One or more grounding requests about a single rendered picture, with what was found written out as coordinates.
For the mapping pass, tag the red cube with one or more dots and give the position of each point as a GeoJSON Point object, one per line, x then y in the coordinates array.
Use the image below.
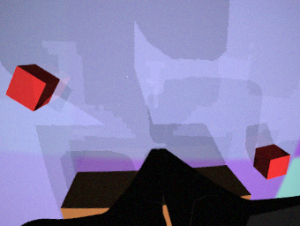
{"type": "Point", "coordinates": [32, 86]}
{"type": "Point", "coordinates": [271, 161]}

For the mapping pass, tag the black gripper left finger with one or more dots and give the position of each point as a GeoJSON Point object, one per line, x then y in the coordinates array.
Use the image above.
{"type": "Point", "coordinates": [140, 205]}

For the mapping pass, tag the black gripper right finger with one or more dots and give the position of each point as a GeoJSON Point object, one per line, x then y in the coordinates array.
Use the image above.
{"type": "Point", "coordinates": [193, 200]}

